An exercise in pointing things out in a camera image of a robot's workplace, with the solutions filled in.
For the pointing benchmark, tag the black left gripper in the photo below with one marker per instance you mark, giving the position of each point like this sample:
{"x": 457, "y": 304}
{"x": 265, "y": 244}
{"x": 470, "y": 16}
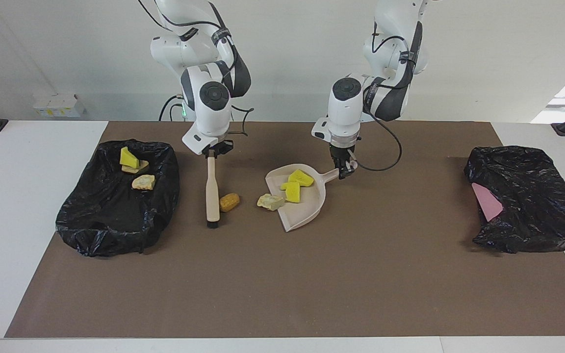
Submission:
{"x": 344, "y": 154}

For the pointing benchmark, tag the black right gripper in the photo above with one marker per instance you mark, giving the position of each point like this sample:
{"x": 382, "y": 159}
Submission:
{"x": 218, "y": 147}

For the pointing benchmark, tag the beige brush with black bristles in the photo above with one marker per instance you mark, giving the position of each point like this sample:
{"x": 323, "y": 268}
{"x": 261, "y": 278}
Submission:
{"x": 212, "y": 196}

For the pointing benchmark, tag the notched yellow sponge piece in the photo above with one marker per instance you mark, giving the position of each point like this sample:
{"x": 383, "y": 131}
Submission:
{"x": 302, "y": 178}

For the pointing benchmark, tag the brown bread roll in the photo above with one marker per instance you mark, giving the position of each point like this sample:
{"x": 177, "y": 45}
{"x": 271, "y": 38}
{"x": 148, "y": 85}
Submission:
{"x": 229, "y": 202}

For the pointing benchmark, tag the beige plastic dustpan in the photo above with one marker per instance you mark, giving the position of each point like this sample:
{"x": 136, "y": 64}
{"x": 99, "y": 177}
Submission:
{"x": 307, "y": 211}

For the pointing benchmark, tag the curved yellow sponge piece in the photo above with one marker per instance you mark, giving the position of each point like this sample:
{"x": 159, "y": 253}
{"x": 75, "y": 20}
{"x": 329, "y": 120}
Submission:
{"x": 292, "y": 192}

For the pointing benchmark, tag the pale crumbly bread chunk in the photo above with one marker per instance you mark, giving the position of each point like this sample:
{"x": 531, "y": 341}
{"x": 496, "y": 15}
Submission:
{"x": 270, "y": 202}

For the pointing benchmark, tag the pale bread slice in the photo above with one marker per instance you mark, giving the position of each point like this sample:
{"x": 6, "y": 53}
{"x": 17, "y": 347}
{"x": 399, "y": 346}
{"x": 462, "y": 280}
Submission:
{"x": 143, "y": 182}

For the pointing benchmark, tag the striped croissant toy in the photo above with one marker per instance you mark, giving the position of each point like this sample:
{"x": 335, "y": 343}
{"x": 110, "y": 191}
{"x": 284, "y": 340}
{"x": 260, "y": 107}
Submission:
{"x": 138, "y": 167}

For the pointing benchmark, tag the yellow sponge wedge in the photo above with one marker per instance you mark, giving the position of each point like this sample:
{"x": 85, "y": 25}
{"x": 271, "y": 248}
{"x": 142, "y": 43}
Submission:
{"x": 128, "y": 158}

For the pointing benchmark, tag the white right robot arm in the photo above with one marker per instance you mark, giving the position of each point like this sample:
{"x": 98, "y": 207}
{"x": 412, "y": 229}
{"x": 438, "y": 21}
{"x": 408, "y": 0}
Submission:
{"x": 211, "y": 113}

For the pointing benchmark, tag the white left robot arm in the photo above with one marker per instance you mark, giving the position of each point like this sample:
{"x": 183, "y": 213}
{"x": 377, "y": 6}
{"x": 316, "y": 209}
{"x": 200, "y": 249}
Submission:
{"x": 346, "y": 108}

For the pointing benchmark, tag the black bag lined bin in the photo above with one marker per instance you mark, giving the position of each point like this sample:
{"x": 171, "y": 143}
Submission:
{"x": 101, "y": 215}

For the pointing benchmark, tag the pink plastic bin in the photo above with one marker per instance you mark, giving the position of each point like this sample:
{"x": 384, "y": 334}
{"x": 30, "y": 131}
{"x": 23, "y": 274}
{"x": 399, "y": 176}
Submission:
{"x": 487, "y": 201}

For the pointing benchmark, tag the black bag over pink bin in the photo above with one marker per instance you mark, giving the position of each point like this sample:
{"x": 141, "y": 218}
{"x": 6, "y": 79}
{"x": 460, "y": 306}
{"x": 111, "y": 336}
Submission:
{"x": 532, "y": 196}

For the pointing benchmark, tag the brown table mat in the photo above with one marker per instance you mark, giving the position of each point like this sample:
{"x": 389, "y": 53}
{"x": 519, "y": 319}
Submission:
{"x": 263, "y": 304}

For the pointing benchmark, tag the white wall boxes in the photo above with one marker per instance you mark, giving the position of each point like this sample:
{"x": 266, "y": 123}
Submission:
{"x": 59, "y": 105}

